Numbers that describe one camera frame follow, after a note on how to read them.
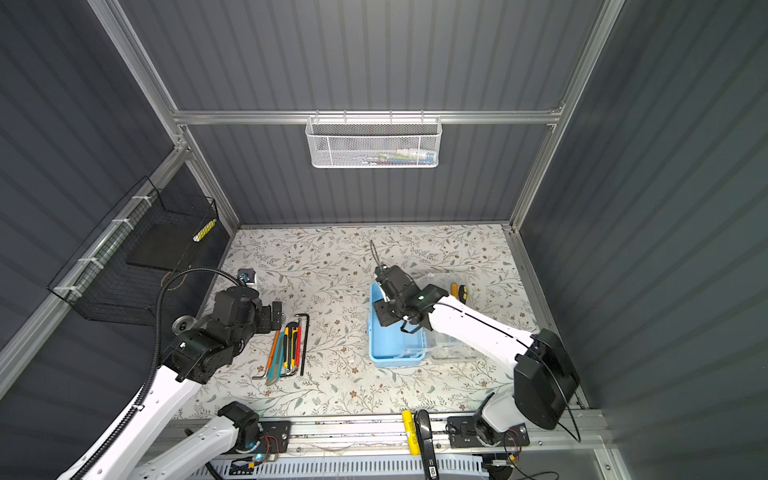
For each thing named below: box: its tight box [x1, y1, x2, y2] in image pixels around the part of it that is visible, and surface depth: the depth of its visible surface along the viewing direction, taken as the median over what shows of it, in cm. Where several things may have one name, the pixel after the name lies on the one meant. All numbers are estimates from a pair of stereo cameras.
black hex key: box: [294, 313, 310, 376], surface depth 91 cm
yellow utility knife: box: [283, 326, 299, 369], surface depth 89 cm
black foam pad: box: [126, 221, 205, 271], surface depth 79 cm
